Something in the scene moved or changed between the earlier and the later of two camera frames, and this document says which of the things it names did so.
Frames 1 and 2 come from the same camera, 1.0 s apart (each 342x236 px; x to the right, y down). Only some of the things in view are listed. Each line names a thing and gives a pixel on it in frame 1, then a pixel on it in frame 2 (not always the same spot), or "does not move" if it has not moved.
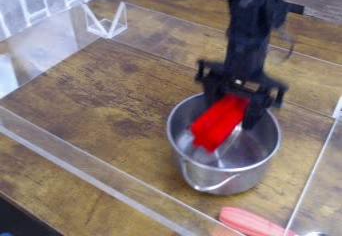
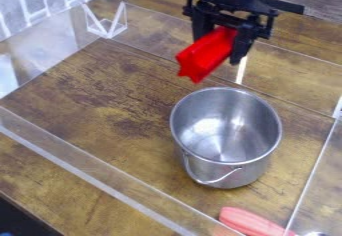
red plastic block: (217, 120) -> (205, 54)
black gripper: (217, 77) -> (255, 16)
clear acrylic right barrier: (316, 216) does not move
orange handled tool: (249, 223) does not move
